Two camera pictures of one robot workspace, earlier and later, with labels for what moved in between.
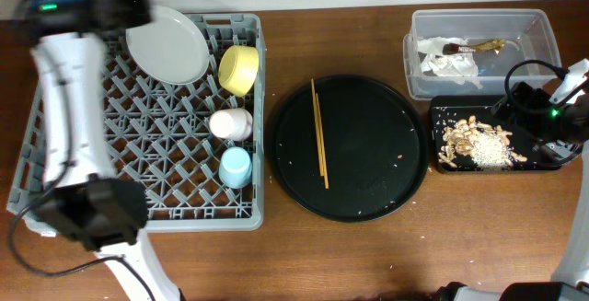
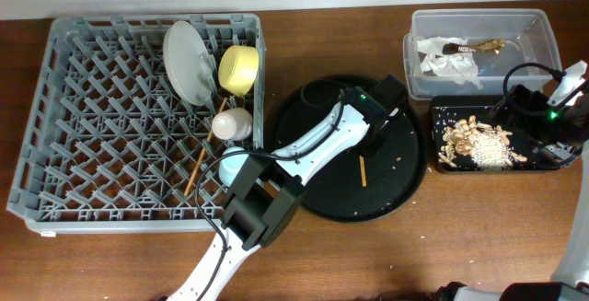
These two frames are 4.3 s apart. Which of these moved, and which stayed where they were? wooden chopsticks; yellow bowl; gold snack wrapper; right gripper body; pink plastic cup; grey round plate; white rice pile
Moved: grey round plate; wooden chopsticks
Stayed: yellow bowl; pink plastic cup; right gripper body; gold snack wrapper; white rice pile
